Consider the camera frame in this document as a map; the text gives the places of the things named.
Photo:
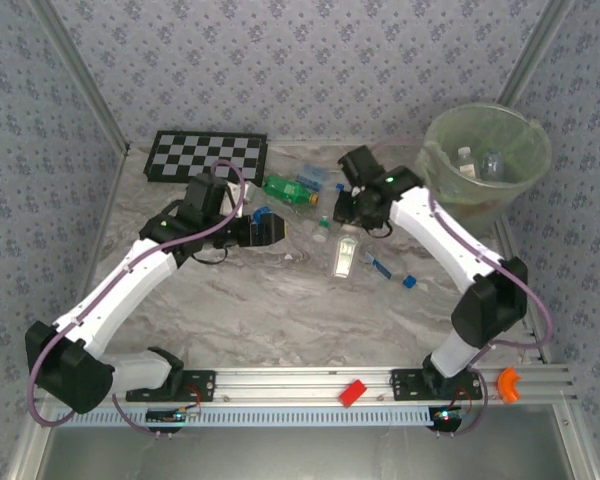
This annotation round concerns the red plastic block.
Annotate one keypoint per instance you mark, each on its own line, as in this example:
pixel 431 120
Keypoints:
pixel 352 393

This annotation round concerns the clear bottle green white label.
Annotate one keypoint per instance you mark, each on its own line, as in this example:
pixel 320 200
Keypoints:
pixel 344 257

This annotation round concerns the small clear bottle white cap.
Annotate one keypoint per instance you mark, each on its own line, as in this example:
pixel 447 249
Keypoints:
pixel 321 232

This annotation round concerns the crushed clear bottle blue label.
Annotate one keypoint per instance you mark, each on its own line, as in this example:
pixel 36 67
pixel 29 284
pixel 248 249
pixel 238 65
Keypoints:
pixel 312 175

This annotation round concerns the orange plastic clip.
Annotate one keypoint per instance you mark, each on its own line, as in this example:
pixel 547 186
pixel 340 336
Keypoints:
pixel 505 387

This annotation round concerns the green plastic bottle orange cap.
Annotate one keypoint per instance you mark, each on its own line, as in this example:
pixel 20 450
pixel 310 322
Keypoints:
pixel 285 188

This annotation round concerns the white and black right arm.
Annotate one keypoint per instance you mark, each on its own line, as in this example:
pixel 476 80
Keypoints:
pixel 440 235

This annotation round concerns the aluminium frame post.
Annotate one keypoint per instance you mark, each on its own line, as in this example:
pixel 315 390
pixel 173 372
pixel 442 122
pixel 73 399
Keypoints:
pixel 80 75
pixel 537 50

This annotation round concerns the green translucent bin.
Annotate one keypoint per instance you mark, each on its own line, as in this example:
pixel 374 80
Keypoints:
pixel 530 145

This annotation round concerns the clear bottle pink label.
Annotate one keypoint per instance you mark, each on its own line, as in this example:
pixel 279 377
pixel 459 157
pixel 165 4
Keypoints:
pixel 492 165

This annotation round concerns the clear bottle blue cap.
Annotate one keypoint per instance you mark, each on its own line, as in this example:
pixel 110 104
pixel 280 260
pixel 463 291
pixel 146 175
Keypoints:
pixel 382 270

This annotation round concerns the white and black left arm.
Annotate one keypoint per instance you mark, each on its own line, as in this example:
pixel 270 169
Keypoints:
pixel 120 290

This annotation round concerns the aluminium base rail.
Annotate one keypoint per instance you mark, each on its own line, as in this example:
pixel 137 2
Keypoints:
pixel 290 382

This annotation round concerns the grey metal panel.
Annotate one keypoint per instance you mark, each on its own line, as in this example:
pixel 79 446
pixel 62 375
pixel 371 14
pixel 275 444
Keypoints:
pixel 305 455

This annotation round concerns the blue label bottle white cap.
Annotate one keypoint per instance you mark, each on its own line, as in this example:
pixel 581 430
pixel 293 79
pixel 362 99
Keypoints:
pixel 261 212

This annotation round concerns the black and grey checkerboard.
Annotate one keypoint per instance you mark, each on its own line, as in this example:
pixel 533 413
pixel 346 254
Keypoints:
pixel 205 150

